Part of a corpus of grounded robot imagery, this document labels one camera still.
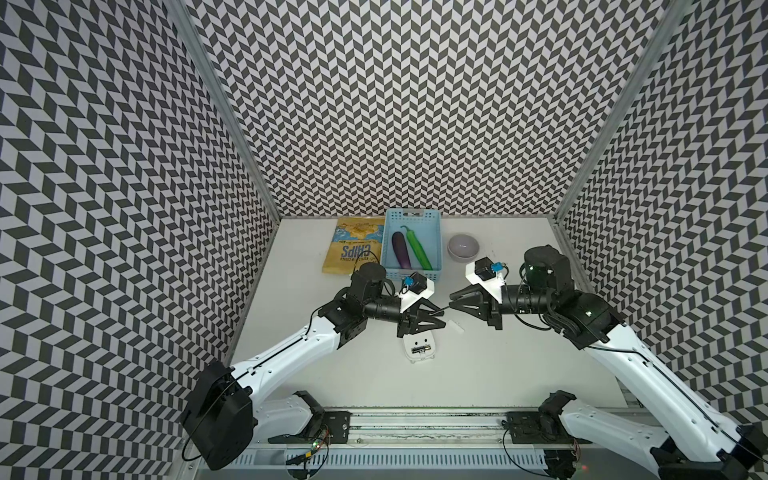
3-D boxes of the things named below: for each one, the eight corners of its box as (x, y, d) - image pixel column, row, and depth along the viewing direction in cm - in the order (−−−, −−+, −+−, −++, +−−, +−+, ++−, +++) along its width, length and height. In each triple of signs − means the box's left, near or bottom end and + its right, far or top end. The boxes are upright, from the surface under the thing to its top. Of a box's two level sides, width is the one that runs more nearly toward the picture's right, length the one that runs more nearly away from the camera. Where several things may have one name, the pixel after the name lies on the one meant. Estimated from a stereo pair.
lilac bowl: (447, 262, 108) (449, 251, 104) (445, 244, 114) (447, 234, 109) (476, 262, 108) (480, 251, 104) (473, 244, 114) (476, 234, 109)
